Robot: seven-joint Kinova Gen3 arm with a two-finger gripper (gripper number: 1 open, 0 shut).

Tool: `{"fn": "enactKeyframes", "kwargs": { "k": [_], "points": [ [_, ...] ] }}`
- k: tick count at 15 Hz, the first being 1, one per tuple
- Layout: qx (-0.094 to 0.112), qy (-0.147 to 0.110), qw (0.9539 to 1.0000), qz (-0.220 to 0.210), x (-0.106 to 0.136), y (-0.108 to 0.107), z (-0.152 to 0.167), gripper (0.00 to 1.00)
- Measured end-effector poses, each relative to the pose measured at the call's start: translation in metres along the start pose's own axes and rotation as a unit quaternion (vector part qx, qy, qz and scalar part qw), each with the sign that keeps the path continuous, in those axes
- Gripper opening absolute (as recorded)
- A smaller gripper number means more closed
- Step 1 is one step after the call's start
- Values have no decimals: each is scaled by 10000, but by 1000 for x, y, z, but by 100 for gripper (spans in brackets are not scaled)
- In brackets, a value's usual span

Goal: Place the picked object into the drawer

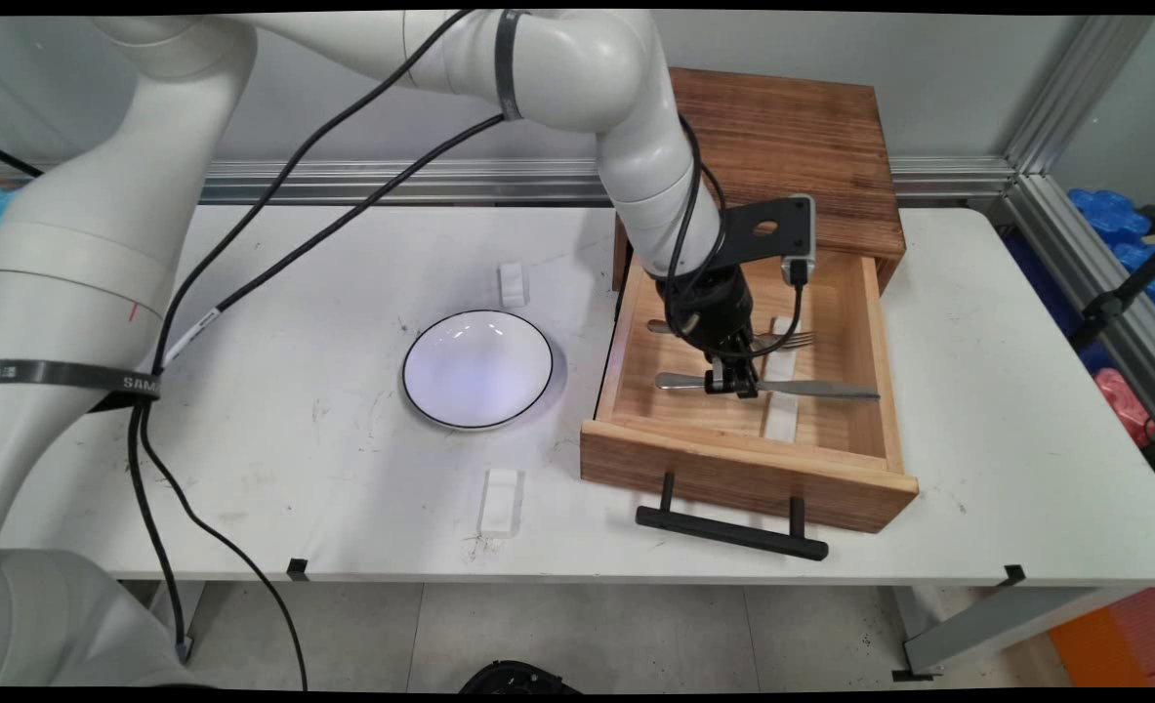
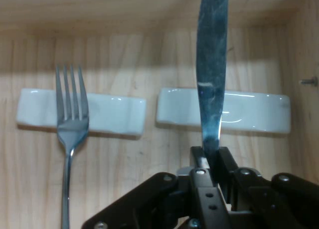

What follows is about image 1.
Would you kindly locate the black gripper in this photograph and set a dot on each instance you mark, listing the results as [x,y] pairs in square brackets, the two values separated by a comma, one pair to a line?
[719,312]

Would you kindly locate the silver table knife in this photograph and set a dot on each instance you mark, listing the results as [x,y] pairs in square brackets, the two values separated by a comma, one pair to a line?
[821,390]

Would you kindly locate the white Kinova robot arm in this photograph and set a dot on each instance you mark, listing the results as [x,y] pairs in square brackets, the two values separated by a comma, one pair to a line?
[99,215]

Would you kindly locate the white cutlery rest block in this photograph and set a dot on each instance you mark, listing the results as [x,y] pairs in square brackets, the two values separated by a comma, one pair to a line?
[782,366]
[514,285]
[782,422]
[501,503]

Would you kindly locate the silver fork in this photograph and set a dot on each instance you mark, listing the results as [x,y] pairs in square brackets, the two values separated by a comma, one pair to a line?
[792,340]

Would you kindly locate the light wooden drawer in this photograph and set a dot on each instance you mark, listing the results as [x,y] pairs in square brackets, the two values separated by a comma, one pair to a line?
[831,459]

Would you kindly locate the white plate with black rim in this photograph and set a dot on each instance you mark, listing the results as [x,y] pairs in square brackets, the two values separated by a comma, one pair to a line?
[479,371]

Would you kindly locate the dark wooden cabinet shell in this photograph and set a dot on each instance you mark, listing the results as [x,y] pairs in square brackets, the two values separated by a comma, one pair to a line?
[811,137]

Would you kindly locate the black table edge clip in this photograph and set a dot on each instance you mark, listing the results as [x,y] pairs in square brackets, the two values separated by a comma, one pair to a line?
[1014,575]
[298,568]

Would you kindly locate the grey table leg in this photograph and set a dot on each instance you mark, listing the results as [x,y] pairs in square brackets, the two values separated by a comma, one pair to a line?
[1007,625]
[191,615]

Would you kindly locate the black round floor object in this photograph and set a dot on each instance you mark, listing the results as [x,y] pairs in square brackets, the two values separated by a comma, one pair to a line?
[514,679]

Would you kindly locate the black tripod stand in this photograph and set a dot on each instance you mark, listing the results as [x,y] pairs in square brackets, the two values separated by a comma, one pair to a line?
[1104,308]

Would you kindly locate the pink foam piece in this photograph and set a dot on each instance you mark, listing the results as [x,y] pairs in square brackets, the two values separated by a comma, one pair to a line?
[1122,400]

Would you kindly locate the orange box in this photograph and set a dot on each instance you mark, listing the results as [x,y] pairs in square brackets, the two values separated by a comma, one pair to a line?
[1124,635]

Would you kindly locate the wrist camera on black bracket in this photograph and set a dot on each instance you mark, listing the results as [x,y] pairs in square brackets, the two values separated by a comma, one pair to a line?
[777,229]

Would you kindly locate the short aluminium frame rail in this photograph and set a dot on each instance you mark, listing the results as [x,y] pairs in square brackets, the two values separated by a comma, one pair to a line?
[1094,283]

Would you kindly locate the long aluminium frame rail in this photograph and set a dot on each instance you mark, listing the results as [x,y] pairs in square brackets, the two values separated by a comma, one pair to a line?
[391,181]

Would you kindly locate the aluminium frame post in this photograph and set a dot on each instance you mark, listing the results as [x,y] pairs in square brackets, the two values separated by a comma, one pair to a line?
[1075,88]

